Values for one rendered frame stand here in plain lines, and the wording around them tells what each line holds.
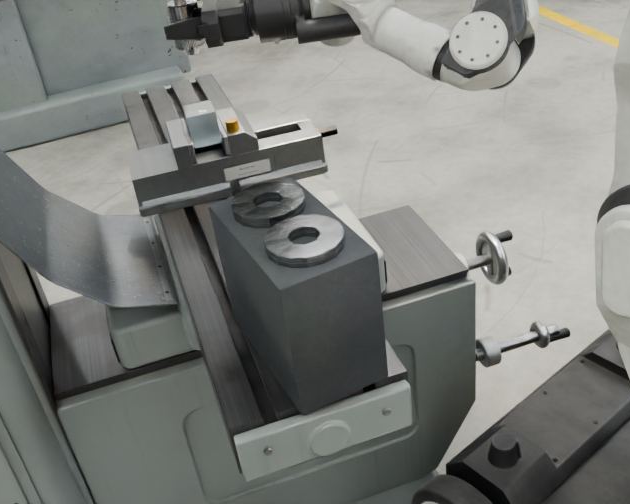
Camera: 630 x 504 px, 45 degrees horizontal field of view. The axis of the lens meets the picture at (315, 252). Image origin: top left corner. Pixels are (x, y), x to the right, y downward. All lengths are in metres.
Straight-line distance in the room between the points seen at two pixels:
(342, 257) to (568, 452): 0.62
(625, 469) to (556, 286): 1.36
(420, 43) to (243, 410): 0.56
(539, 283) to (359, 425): 1.74
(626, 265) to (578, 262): 1.74
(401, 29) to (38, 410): 0.82
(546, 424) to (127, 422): 0.72
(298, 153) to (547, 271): 1.48
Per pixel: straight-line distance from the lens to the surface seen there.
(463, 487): 1.24
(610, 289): 1.04
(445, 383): 1.59
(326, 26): 1.17
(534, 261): 2.73
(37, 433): 1.34
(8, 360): 1.26
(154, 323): 1.29
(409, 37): 1.13
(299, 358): 0.85
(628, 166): 1.00
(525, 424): 1.34
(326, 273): 0.80
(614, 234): 0.99
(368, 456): 1.64
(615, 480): 1.31
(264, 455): 0.94
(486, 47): 1.06
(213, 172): 1.36
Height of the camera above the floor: 1.57
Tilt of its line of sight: 34 degrees down
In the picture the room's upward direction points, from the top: 8 degrees counter-clockwise
